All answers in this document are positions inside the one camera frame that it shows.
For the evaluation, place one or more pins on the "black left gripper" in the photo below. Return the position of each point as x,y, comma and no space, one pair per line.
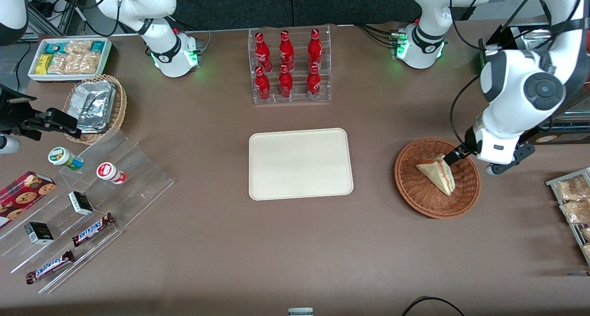
468,141

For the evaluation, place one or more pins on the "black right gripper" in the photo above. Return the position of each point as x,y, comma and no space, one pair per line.
16,115

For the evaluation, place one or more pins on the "triangle sandwich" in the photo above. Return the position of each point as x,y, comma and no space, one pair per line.
440,175

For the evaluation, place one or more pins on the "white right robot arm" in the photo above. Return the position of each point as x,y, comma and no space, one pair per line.
161,44

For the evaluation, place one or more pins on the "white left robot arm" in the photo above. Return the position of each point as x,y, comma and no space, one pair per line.
516,76

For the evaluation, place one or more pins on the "brown wicker basket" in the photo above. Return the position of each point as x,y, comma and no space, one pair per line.
415,187

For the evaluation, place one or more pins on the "light wicker basket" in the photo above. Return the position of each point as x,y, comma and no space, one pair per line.
120,108

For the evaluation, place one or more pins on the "cream plastic tray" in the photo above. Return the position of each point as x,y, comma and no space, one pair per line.
299,163

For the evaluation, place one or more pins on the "green lid cup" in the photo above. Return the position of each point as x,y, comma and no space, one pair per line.
60,156

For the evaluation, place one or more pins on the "silver foil packet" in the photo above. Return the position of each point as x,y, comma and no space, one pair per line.
92,87
94,110

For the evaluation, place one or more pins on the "white snack bin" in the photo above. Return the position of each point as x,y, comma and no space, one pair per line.
69,78

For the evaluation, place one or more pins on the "clear cracker bag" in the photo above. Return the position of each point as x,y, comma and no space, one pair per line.
92,62
59,64
76,63
78,47

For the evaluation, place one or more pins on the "yellow snack packet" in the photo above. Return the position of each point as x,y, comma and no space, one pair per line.
44,63

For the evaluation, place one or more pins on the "red tartan cookie box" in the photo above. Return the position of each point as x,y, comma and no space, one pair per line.
23,193

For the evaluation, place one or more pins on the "red lid cup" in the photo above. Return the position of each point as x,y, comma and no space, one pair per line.
107,170

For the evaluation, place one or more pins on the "teal snack packet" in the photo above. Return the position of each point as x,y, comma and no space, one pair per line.
54,47
97,45

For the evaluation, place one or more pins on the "small black carton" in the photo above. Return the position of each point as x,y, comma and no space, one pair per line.
80,203
39,233

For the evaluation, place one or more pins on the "Snickers chocolate bar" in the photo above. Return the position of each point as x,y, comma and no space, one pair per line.
92,229
48,267

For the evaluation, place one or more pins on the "clear acrylic stepped stand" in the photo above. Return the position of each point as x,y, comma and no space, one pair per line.
143,187

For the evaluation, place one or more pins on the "red cola bottle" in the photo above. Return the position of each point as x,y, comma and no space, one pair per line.
314,83
315,48
286,83
262,53
263,86
286,50

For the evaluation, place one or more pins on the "clear acrylic bottle rack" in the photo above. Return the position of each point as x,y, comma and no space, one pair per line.
274,100

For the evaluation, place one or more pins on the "grey device edge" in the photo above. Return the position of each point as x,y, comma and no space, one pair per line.
300,312

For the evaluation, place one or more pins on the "left wrist camera assembly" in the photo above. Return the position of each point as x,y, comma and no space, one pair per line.
523,153

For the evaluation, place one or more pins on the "aluminium frame rack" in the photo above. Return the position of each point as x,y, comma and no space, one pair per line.
73,7

